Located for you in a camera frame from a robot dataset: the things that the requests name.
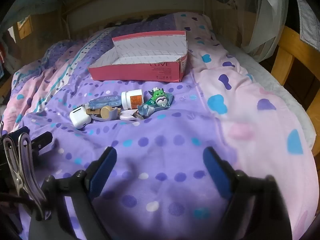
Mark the grey hanging cloth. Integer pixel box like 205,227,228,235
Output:
291,0,320,43

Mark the light blue ice-cream toy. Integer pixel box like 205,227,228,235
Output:
88,95,122,110

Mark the wooden cabinet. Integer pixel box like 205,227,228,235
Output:
12,15,68,46

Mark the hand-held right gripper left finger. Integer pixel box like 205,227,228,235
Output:
29,146,118,240

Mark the white cord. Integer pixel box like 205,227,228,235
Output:
62,1,71,40

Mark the white mattress pad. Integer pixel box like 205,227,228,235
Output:
230,44,316,148

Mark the metal spring clip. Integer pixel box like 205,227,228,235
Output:
4,132,48,219

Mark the green cartoon figure pendant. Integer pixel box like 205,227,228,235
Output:
137,87,173,118

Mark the white round lid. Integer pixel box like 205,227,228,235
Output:
121,89,145,110

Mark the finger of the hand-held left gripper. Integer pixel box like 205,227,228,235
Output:
29,131,53,153

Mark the white ice-cream bar toy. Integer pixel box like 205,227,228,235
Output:
69,106,92,130

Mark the beige round token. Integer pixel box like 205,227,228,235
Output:
100,106,118,120

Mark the wooden bed frame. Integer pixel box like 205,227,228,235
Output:
60,0,208,40

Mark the white sheer curtain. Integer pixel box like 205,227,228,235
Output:
241,0,295,62

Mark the purple pink dotted quilt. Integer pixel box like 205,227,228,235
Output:
0,11,316,240

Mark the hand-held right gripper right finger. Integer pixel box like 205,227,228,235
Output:
202,146,293,240

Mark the pink cardboard box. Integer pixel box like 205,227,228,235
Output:
87,31,189,82

